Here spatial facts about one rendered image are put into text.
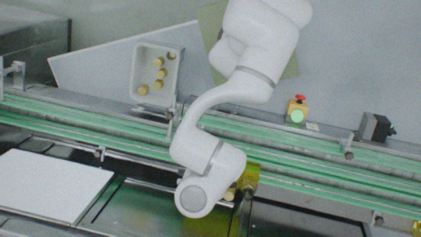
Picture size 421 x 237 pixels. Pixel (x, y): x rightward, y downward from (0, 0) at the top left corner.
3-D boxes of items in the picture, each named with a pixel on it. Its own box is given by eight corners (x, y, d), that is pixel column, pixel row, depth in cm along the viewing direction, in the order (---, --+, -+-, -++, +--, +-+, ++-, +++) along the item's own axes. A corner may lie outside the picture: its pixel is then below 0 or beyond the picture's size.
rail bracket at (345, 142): (336, 142, 138) (341, 159, 126) (342, 123, 136) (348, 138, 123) (347, 145, 138) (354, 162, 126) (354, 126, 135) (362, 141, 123)
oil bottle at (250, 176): (243, 164, 147) (238, 194, 127) (247, 151, 145) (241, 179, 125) (258, 168, 146) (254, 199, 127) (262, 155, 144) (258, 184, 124)
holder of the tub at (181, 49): (135, 104, 160) (128, 110, 153) (142, 37, 150) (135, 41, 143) (175, 113, 158) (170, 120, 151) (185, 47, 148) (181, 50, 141)
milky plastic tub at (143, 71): (135, 92, 158) (127, 99, 150) (141, 37, 150) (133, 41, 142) (177, 101, 156) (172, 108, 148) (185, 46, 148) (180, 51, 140)
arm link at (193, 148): (272, 91, 78) (225, 186, 76) (214, 62, 79) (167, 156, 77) (279, 81, 70) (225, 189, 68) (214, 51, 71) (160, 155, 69)
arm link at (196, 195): (202, 132, 69) (251, 157, 68) (208, 130, 79) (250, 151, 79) (165, 209, 70) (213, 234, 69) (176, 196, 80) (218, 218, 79)
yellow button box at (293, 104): (285, 114, 151) (285, 121, 144) (289, 96, 148) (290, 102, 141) (302, 118, 150) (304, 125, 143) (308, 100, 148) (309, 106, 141)
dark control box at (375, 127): (357, 130, 148) (361, 139, 141) (364, 110, 145) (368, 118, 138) (379, 135, 148) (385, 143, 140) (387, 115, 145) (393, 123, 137)
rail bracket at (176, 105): (170, 130, 147) (160, 143, 135) (175, 88, 140) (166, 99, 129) (177, 132, 146) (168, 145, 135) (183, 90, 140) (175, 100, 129)
